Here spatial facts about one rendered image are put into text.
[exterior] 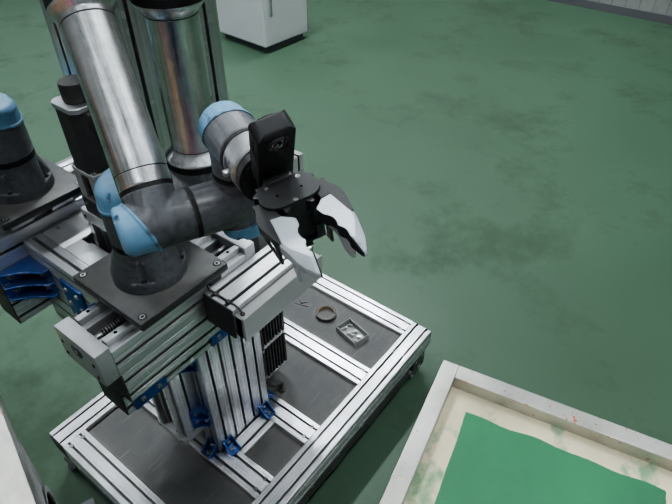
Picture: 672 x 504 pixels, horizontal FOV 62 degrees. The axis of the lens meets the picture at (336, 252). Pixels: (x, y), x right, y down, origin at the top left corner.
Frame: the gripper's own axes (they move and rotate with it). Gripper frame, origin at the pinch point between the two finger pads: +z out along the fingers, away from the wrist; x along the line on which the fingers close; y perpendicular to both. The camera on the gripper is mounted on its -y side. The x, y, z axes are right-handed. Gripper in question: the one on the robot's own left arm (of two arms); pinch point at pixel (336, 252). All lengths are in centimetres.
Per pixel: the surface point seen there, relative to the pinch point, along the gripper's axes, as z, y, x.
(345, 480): -53, 171, -10
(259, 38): -459, 177, -145
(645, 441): 13, 77, -56
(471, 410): -11, 77, -30
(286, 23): -462, 173, -175
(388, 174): -224, 189, -137
